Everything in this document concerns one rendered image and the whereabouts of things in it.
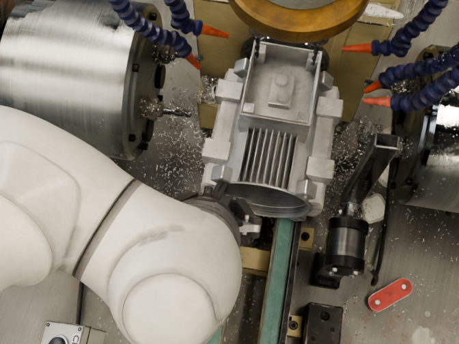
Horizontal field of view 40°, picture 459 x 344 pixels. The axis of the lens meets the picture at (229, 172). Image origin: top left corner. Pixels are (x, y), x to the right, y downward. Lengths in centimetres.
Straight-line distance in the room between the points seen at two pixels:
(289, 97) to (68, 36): 33
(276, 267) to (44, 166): 59
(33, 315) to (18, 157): 70
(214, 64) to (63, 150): 63
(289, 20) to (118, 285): 37
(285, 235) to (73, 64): 44
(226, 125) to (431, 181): 31
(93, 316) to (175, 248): 69
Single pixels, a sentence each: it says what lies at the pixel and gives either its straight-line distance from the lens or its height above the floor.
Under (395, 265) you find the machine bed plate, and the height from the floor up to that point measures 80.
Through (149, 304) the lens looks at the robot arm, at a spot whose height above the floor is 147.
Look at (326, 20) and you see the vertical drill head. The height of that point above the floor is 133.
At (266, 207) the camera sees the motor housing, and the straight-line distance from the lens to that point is 104.
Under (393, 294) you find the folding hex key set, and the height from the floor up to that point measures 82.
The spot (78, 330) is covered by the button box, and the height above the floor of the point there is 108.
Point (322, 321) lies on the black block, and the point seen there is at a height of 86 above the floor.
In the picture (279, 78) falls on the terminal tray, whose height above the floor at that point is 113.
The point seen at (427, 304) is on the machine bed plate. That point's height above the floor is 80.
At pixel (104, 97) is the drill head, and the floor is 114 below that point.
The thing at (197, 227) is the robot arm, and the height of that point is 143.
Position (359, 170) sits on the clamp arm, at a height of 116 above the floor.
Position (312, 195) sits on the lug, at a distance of 90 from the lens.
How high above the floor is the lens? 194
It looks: 71 degrees down
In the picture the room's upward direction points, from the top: straight up
